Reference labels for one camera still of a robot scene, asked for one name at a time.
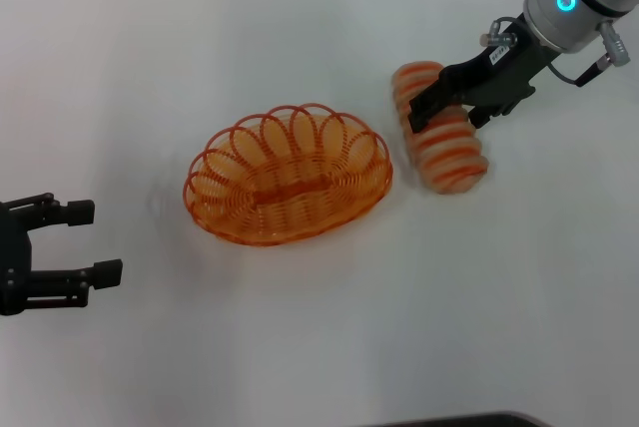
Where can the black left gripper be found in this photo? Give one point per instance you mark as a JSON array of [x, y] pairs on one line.
[[12, 262]]

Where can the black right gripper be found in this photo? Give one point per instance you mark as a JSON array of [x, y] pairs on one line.
[[499, 78]]

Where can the orange striped bread roll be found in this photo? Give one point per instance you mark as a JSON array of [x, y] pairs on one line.
[[449, 157]]

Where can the silver elbow connector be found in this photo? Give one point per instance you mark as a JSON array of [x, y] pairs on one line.
[[496, 37]]

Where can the dark rounded robot base edge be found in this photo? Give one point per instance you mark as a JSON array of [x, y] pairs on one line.
[[474, 422]]

